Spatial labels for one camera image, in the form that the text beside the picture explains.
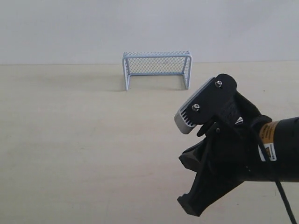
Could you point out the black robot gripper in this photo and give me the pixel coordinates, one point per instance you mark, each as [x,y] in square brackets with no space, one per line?
[226,158]

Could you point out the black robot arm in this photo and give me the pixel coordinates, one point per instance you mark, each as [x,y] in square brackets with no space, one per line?
[278,146]

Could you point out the light blue miniature soccer goal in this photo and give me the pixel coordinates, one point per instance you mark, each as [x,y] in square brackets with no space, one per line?
[171,63]

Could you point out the grey wrist camera black bracket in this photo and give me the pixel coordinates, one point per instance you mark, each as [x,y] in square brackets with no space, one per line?
[206,102]

